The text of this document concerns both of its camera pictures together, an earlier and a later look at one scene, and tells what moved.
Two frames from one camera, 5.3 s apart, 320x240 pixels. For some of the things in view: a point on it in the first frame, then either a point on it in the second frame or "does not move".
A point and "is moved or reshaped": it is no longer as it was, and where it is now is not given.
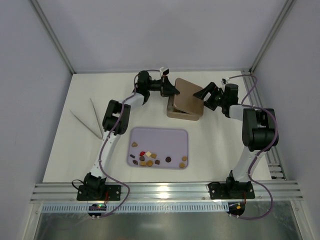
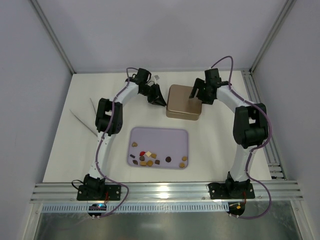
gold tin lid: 185,101 is moved or reshaped
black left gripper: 163,86 to 153,93
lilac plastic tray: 158,148 does not move
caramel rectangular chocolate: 143,163 does not move
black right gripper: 211,96 to 200,87
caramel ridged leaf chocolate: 150,163 does not move
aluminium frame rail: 283,192 does not move
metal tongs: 102,136 does not move
